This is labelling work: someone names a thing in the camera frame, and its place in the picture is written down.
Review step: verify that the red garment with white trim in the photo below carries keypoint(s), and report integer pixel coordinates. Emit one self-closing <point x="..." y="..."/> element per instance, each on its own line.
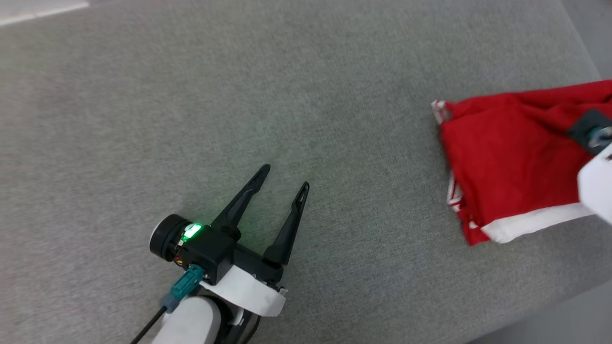
<point x="507" y="153"/>

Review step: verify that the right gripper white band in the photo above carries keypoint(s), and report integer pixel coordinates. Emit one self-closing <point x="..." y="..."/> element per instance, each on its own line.
<point x="597" y="186"/>

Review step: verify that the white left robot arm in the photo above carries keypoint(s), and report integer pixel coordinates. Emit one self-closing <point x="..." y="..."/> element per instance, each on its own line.
<point x="191" y="325"/>

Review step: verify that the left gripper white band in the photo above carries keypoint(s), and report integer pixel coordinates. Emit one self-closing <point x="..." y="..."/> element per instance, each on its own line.
<point x="248" y="286"/>

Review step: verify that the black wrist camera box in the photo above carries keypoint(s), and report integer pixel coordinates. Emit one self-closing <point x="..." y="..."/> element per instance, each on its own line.
<point x="210" y="253"/>

